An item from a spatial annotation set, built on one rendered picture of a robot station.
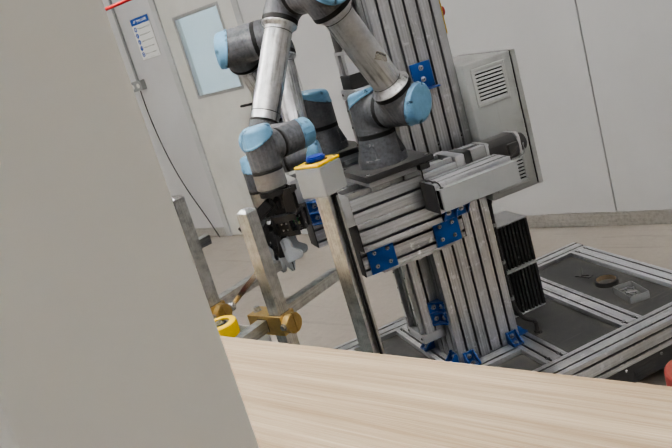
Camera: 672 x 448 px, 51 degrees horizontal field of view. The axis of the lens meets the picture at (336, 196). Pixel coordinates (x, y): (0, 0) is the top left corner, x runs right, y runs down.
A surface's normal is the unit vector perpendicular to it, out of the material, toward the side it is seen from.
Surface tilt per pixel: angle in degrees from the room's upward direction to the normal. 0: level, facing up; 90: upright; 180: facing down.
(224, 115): 90
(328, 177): 90
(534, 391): 0
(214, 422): 90
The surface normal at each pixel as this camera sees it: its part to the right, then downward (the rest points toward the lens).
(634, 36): -0.61, 0.36
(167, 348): 0.75, -0.06
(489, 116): 0.34, 0.13
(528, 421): -0.27, -0.93
